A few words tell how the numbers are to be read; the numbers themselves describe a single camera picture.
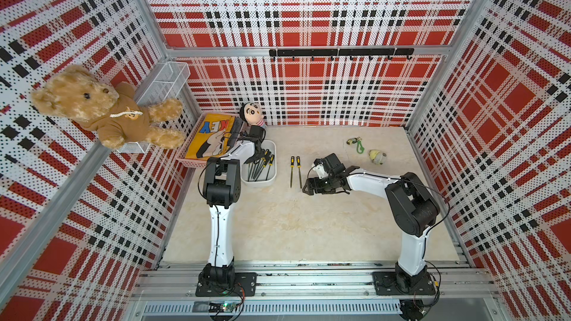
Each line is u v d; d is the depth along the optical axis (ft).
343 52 2.96
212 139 3.52
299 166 3.45
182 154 3.35
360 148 3.69
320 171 2.90
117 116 1.79
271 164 3.50
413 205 1.66
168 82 2.56
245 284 2.42
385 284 2.36
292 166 3.44
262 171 3.42
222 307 2.27
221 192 2.00
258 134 2.91
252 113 3.56
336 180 2.38
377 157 3.39
